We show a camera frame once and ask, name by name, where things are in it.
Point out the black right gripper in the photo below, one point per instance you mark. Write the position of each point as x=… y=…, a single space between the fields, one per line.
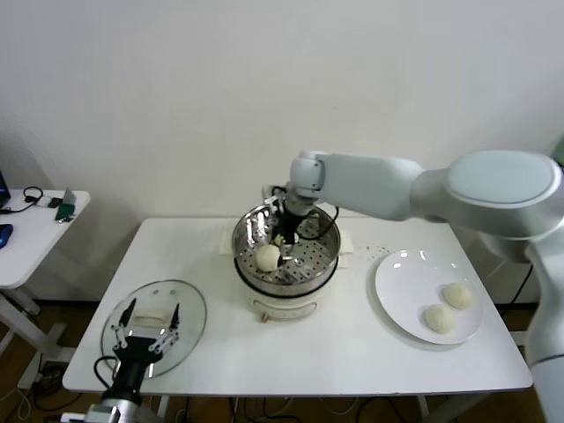
x=291 y=224

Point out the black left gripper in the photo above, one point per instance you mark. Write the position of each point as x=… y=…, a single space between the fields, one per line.
x=134 y=361

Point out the round glass lid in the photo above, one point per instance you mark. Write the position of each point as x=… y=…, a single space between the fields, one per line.
x=185 y=308

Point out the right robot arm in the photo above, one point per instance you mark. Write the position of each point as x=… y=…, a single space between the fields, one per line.
x=374 y=180

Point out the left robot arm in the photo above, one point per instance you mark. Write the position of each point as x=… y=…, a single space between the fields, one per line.
x=128 y=410

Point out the perforated steel steamer basket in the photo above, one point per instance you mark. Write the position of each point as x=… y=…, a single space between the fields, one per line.
x=324 y=251

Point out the white electric cooking pot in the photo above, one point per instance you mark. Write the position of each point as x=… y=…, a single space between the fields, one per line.
x=282 y=307

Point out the white oval plate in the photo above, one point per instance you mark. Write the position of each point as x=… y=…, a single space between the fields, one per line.
x=396 y=282

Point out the green and grey device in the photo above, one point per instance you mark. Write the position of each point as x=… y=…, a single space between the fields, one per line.
x=66 y=209

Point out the white side desk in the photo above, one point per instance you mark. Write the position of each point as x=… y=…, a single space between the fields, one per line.
x=39 y=238

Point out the small black item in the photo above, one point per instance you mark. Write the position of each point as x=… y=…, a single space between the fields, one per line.
x=54 y=203

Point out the blue computer mouse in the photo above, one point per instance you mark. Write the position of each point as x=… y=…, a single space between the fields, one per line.
x=5 y=234

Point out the dark laptop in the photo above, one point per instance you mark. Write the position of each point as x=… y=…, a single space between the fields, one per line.
x=3 y=189

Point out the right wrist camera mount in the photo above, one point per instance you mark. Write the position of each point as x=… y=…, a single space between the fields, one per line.
x=275 y=207

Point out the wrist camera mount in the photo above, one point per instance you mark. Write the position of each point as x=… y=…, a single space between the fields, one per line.
x=101 y=414
x=275 y=207

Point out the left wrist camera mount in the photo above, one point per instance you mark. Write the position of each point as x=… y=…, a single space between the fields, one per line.
x=101 y=414

